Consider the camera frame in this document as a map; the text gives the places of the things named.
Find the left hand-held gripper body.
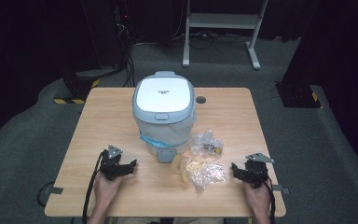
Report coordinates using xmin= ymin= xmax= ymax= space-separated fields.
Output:
xmin=100 ymin=144 xmax=129 ymax=182

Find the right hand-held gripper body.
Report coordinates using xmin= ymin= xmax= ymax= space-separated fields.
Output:
xmin=242 ymin=152 xmax=275 ymax=189

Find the yellow clear plastic wrapper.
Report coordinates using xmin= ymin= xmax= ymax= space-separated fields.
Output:
xmin=172 ymin=154 xmax=227 ymax=193

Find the white plastic bin liner bag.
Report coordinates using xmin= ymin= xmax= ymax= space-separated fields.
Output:
xmin=134 ymin=113 xmax=198 ymax=149

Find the grey white pedal trash can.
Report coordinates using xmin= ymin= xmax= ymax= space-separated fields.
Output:
xmin=131 ymin=70 xmax=198 ymax=164

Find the person's left hand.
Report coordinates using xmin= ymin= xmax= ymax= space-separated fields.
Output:
xmin=93 ymin=171 xmax=123 ymax=209

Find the person's right hand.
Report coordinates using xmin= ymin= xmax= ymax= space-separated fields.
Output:
xmin=242 ymin=179 xmax=273 ymax=217

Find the black stand with striped base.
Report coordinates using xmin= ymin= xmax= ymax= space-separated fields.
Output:
xmin=52 ymin=69 xmax=102 ymax=105
xmin=274 ymin=79 xmax=323 ymax=109

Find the white metal stand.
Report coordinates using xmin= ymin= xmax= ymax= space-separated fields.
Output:
xmin=182 ymin=0 xmax=270 ymax=71

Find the left hand-held gripper black cable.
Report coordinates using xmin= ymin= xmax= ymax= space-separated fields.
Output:
xmin=81 ymin=151 xmax=106 ymax=224

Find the hand-held gripper black cable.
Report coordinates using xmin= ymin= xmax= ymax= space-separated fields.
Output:
xmin=262 ymin=177 xmax=278 ymax=224
xmin=81 ymin=151 xmax=106 ymax=224

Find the right hand-held gripper black cable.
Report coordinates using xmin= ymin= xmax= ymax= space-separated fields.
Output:
xmin=262 ymin=177 xmax=278 ymax=224

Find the black floor cable bundle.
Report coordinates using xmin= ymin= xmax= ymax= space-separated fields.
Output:
xmin=121 ymin=51 xmax=137 ymax=89

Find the dark equipment rack with wires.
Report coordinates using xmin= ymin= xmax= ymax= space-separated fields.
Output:
xmin=111 ymin=0 xmax=133 ymax=68

